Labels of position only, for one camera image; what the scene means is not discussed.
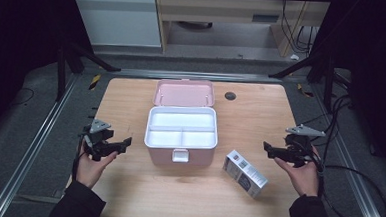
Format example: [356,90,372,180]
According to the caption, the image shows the person's left hand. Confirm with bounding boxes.
[75,139,120,191]

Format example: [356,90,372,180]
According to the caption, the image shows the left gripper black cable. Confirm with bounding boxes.
[71,133,88,185]

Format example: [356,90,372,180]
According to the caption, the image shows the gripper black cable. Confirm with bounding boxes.
[71,133,88,185]
[294,140,386,217]

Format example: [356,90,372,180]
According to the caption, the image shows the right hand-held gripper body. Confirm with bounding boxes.
[281,123,328,170]

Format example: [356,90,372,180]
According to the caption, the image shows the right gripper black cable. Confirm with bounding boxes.
[294,140,386,217]

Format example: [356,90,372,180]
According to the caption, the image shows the light wooden desk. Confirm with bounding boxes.
[152,0,332,61]

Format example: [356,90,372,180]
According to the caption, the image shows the person's right hand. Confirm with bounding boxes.
[272,144,322,199]

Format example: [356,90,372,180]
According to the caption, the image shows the thin black floor cable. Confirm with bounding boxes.
[10,86,36,108]

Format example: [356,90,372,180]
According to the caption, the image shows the white and blue medicine box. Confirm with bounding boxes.
[220,148,271,200]

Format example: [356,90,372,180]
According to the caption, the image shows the yellow and black tape strip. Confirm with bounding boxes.
[88,73,103,92]
[296,82,315,99]

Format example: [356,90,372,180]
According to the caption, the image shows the pink storage box with lid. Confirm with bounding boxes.
[142,76,222,169]

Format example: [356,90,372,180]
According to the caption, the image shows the white divided tray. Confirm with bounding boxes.
[144,104,220,152]

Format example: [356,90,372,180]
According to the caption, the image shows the white cabinet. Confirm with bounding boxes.
[70,0,165,50]

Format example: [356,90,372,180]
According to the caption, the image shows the black floor cables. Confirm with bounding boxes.
[298,91,354,150]

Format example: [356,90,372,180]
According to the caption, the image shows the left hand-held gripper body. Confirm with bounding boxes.
[79,118,122,163]

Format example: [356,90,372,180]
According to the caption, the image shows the black metal stand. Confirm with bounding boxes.
[266,46,338,114]
[53,40,124,107]

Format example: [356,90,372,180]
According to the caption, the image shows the long metal floor rail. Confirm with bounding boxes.
[0,68,81,217]
[303,84,386,217]

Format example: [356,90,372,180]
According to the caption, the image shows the black cables under desk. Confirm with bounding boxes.
[278,0,322,56]

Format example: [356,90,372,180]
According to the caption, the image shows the metal rail behind table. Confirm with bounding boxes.
[109,66,286,86]

